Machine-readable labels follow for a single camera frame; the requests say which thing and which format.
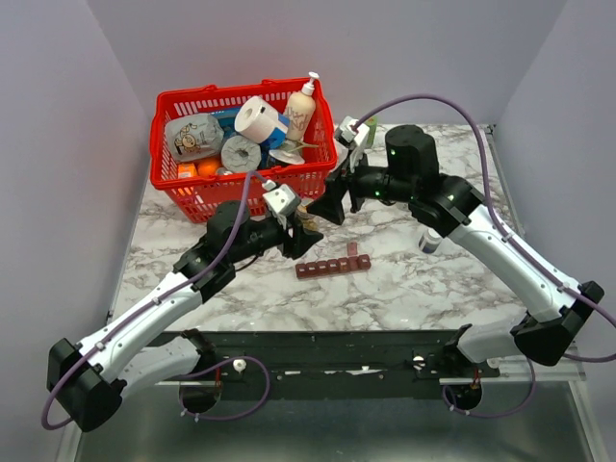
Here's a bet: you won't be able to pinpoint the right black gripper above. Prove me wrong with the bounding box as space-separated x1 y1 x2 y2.
305 144 415 227

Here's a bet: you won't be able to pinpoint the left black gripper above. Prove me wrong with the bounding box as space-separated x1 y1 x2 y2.
229 211 325 266

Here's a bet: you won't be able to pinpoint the clear pill bottle yellow pills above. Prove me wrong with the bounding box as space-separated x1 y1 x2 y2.
296 205 319 231

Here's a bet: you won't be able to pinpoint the red weekly pill organizer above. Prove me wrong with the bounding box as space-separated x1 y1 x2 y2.
295 242 372 280

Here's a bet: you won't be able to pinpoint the green lid of bottle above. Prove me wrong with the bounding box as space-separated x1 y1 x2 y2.
365 117 378 148

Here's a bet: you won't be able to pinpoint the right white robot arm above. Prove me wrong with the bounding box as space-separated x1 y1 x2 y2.
307 117 604 377

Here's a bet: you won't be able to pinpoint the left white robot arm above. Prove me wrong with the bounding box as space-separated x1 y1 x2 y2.
47 200 323 431

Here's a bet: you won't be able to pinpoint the silver tin can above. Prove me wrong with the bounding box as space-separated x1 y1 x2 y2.
269 140 319 166

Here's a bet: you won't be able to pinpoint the cream pump lotion bottle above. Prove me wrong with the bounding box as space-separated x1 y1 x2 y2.
284 71 320 141

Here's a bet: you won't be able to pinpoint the grey toilet paper roll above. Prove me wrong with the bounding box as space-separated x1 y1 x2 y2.
220 135 262 173

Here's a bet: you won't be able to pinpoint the white toilet paper roll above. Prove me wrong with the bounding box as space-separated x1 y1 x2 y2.
234 96 289 148

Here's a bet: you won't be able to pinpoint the white small pill bottle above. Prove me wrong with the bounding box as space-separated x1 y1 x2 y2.
418 228 443 254

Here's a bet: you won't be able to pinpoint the orange fruit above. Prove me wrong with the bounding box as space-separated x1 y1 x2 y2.
196 157 222 177

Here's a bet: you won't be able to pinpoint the red plastic shopping basket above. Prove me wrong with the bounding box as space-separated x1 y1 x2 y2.
149 78 339 224

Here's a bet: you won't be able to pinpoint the orange small box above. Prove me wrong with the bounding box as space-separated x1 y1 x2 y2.
177 163 198 179

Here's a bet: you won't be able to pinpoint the blue package in basket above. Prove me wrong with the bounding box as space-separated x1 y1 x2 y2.
213 106 289 172

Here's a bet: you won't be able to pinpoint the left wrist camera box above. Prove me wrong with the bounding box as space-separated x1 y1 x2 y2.
263 184 301 217

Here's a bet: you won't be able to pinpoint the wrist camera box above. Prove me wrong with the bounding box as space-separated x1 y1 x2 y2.
263 184 301 217
334 116 370 150

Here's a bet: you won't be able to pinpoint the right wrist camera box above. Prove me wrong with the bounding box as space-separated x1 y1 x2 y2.
334 116 370 150

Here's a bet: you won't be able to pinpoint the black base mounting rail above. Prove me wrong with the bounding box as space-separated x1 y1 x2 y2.
158 324 501 400

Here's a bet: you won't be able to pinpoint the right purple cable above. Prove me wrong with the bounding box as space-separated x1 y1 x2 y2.
353 93 616 418

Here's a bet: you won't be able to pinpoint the purple cable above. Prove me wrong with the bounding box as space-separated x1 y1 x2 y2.
353 93 616 418
40 170 278 429

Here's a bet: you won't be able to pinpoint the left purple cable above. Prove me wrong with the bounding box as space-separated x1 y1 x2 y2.
40 170 278 429

